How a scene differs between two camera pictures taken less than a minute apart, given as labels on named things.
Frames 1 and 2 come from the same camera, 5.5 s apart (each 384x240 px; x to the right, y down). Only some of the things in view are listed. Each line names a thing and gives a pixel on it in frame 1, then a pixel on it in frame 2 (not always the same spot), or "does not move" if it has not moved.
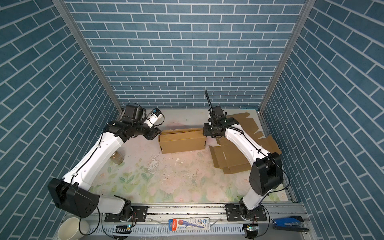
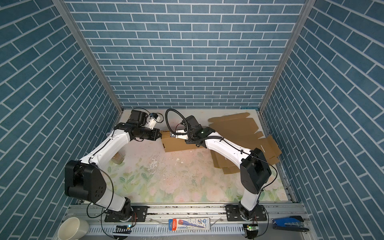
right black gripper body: (210, 129) to (191, 138)
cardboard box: (228, 157) does not move
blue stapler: (293, 223) does not move
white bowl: (73, 228) does not move
